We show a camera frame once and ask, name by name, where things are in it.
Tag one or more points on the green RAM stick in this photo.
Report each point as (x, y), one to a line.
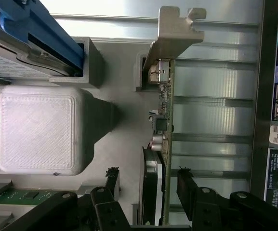
(20, 196)

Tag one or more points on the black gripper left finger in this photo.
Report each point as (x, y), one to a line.
(109, 211)

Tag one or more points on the hard disk with blue rails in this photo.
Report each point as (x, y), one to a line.
(44, 36)

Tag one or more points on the black open PC case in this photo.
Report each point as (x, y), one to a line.
(264, 96)

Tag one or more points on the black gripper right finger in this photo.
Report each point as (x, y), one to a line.
(201, 211)

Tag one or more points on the grey parts rack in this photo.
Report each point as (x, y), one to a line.
(37, 130)

